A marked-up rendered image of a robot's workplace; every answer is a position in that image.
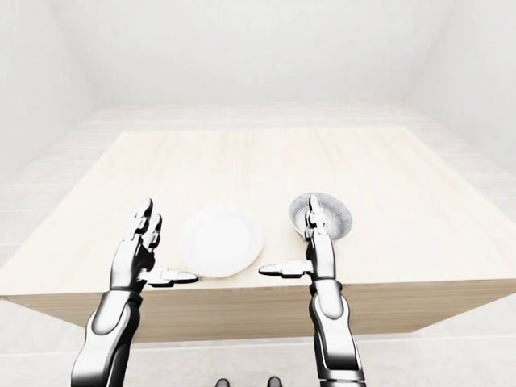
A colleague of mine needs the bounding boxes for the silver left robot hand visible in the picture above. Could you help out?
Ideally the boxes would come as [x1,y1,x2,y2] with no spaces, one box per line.
[108,197,200,293]

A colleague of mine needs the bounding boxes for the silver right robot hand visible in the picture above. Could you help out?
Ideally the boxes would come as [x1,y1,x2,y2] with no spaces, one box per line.
[257,193,338,285]

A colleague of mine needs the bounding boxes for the grey patterned bowl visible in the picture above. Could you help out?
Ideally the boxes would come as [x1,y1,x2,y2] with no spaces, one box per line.
[288,192,354,243]

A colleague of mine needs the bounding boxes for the white round plate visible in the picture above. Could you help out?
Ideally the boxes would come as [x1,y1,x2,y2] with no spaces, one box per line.
[178,205,265,279]

